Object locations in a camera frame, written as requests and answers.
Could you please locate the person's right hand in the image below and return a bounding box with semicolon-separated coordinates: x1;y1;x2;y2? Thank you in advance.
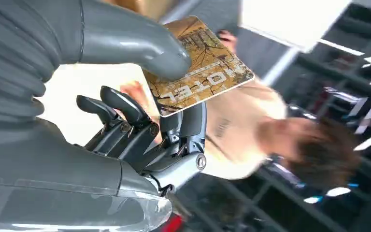
216;29;238;55

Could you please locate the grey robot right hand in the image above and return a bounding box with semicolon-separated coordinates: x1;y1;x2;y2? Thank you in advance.
0;0;208;232

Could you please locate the white ceiling light panel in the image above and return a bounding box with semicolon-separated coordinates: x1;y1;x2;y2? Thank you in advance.
239;0;353;54

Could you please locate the person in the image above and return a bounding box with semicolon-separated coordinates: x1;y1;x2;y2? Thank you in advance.
121;29;363;193

